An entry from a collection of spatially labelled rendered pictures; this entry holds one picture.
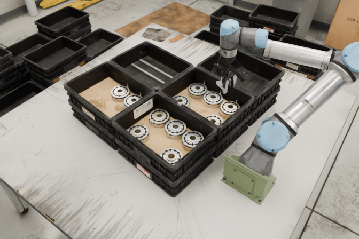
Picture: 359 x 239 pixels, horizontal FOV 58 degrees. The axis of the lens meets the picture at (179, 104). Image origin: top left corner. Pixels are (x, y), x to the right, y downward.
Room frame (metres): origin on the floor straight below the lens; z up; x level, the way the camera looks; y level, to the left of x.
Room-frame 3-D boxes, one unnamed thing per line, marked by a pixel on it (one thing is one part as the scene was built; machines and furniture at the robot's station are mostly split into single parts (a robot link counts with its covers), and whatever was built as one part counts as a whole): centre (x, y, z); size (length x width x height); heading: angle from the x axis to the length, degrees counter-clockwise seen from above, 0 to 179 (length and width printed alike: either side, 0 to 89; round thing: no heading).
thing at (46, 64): (2.16, 0.97, 0.37); 0.40 x 0.30 x 0.45; 144
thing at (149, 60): (1.53, 0.16, 0.87); 0.40 x 0.30 x 0.11; 47
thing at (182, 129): (1.09, 0.02, 0.86); 0.10 x 0.10 x 0.01
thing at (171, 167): (1.03, 0.07, 0.92); 0.40 x 0.30 x 0.02; 47
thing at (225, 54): (1.21, -0.21, 1.22); 0.08 x 0.08 x 0.05
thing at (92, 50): (2.49, 0.74, 0.31); 0.40 x 0.30 x 0.34; 145
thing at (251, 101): (1.25, -0.13, 0.92); 0.40 x 0.30 x 0.02; 47
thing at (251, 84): (1.48, -0.34, 0.87); 0.40 x 0.30 x 0.11; 47
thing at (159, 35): (2.24, 0.18, 0.71); 0.22 x 0.19 x 0.01; 55
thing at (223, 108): (1.23, -0.26, 0.86); 0.10 x 0.10 x 0.01
